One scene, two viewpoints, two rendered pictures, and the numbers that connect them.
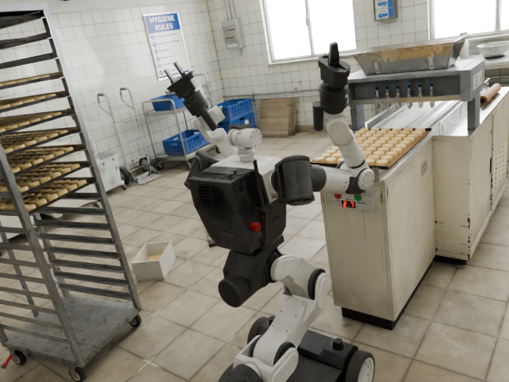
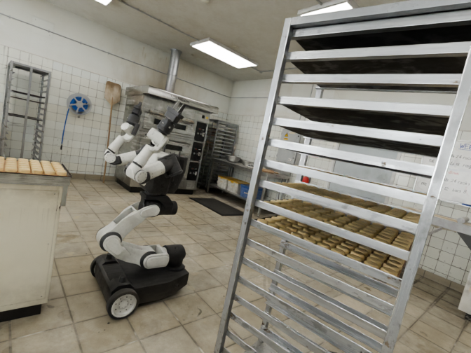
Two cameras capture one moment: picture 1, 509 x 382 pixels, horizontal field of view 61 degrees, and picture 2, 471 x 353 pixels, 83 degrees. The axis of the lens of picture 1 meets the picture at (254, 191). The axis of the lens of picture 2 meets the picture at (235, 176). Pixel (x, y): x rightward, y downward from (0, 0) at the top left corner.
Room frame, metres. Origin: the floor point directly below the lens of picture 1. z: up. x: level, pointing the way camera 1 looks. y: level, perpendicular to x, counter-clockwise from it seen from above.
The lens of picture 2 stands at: (3.34, 0.87, 1.27)
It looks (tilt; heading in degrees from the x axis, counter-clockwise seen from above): 6 degrees down; 188
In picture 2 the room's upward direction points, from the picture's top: 12 degrees clockwise
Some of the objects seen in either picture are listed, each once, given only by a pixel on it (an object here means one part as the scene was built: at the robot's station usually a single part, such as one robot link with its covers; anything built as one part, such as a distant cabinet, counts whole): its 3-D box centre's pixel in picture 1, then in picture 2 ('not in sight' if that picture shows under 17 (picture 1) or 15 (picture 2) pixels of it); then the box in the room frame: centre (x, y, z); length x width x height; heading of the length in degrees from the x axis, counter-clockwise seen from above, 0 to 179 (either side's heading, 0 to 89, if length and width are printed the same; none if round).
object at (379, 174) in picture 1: (441, 117); not in sight; (2.49, -1.18, 0.87); 2.01 x 0.03 x 0.07; 139
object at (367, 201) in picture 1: (348, 192); (61, 190); (1.84, -0.43, 0.77); 0.24 x 0.04 x 0.14; 49
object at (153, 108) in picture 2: not in sight; (165, 144); (-2.08, -1.52, 1.00); 1.56 x 1.20 x 2.01; 140
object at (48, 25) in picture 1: (96, 176); (247, 219); (2.20, 0.80, 0.97); 0.03 x 0.03 x 1.70; 61
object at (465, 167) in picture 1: (436, 167); not in sight; (2.86, -1.31, 0.42); 1.28 x 0.72 x 0.84; 139
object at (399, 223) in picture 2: (42, 149); (325, 201); (2.32, 1.08, 1.14); 0.64 x 0.03 x 0.03; 61
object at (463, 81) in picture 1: (410, 99); not in sight; (2.50, -1.00, 1.01); 0.72 x 0.33 x 0.34; 49
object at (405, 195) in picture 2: (36, 133); (331, 178); (2.32, 1.08, 1.23); 0.64 x 0.03 x 0.03; 61
